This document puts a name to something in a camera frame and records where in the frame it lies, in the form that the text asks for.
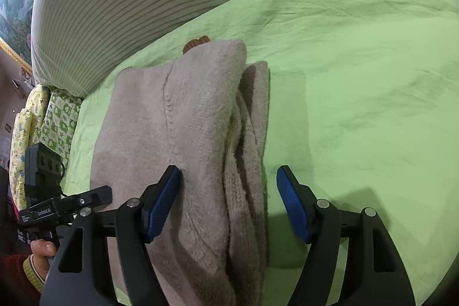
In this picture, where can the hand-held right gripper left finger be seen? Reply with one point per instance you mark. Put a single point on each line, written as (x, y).
(163, 204)

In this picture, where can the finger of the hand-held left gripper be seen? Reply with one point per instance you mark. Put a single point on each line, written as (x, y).
(91, 197)

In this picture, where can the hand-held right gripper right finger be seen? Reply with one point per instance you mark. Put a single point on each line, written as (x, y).
(294, 205)

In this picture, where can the beige knitted sweater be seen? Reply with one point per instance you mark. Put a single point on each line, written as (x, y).
(172, 134)

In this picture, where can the person's left forearm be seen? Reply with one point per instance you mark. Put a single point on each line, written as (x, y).
(18, 277)

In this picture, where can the person's left hand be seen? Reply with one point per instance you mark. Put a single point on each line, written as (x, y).
(43, 250)

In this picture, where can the yellow patterned quilt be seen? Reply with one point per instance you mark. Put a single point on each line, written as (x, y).
(23, 134)

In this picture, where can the green checked pillow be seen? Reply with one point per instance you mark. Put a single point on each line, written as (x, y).
(59, 123)

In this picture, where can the green bed sheet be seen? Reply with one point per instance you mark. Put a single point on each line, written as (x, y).
(358, 94)

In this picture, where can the gold framed landscape painting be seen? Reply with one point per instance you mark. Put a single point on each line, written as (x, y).
(18, 15)

